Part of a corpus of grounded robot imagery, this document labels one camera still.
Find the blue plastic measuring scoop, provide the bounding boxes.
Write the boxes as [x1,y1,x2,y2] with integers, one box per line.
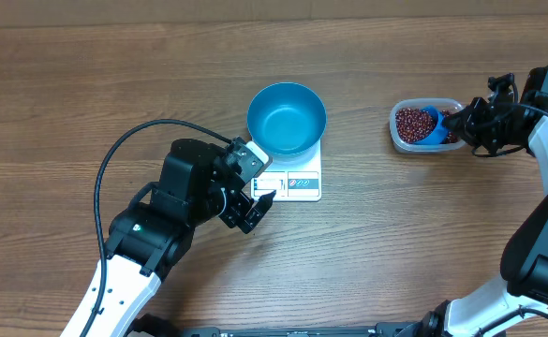
[415,106,449,145]

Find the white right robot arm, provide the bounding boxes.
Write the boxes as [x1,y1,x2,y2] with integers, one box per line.
[402,66,548,336]

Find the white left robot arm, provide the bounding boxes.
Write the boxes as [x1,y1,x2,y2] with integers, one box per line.
[63,138,274,336]

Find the white digital kitchen scale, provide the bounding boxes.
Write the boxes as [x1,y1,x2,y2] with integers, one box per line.
[250,141,322,202]

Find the teal metal bowl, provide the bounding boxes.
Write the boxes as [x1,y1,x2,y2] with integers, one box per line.
[246,82,328,157]

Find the clear plastic container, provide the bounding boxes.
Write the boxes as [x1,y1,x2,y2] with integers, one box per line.
[389,97,466,154]

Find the red adzuki beans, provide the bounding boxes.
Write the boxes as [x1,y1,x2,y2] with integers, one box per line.
[395,108,459,145]

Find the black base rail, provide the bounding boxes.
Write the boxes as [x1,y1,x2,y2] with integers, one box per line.
[125,313,448,337]

